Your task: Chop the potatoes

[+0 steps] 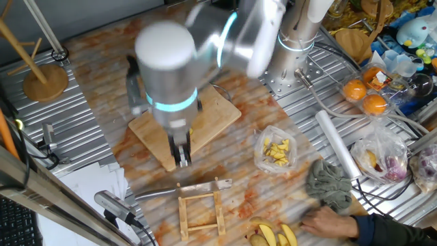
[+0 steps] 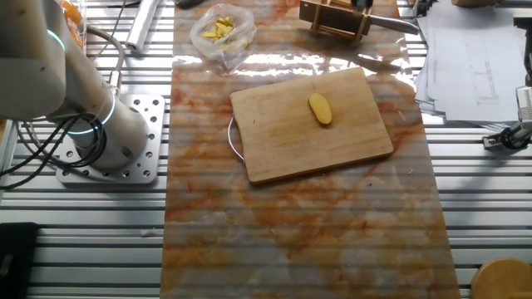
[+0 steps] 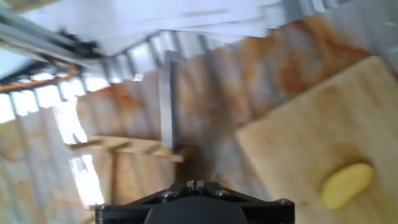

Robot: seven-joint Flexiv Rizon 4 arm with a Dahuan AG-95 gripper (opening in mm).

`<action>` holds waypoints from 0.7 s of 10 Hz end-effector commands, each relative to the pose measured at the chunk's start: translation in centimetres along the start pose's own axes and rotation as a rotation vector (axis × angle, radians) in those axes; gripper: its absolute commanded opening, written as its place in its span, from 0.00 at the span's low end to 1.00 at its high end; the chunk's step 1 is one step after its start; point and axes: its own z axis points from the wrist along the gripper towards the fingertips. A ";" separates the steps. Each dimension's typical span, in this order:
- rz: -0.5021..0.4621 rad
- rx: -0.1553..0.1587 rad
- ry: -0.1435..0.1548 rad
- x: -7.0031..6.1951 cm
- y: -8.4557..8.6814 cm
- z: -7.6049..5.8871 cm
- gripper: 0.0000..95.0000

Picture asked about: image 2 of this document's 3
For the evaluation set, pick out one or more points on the orange marble pattern mat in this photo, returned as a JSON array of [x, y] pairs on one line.
[[291, 232]]

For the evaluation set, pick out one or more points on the plastic bag of potato pieces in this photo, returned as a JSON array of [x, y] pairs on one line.
[[232, 45]]

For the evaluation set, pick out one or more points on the grey camera on clamp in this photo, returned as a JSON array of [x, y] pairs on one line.
[[513, 137]]

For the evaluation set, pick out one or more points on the white paper sheet stack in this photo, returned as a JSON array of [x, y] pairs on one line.
[[478, 83]]

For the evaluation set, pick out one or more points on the wooden knife rack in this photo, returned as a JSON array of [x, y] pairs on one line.
[[336, 31]]

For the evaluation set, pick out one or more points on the yellow peeled potato half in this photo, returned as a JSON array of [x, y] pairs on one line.
[[320, 109]]

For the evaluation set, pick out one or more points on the wooden round base stand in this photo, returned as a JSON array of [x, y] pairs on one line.
[[503, 278]]

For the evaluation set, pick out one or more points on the white plastic wrap roll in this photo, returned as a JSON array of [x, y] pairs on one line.
[[141, 25]]

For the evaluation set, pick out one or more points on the steel kitchen knife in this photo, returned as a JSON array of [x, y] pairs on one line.
[[395, 25]]

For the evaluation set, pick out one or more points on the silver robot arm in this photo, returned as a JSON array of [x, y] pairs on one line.
[[33, 74]]

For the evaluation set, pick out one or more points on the clear plastic fruit container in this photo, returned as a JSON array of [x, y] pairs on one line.
[[81, 23]]

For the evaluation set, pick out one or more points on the black plastic case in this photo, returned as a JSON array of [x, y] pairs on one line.
[[16, 257]]

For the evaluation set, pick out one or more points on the metal robot mounting plate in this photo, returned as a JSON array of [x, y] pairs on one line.
[[145, 166]]

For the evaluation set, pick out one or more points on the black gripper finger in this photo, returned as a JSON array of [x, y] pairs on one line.
[[356, 4], [367, 4]]

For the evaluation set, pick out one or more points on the orange fruit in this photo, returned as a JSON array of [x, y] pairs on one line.
[[72, 12], [77, 37]]

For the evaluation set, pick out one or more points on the wooden cutting board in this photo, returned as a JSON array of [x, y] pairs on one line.
[[291, 141]]

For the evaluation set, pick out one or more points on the grey green cloth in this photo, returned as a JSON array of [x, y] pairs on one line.
[[187, 3]]

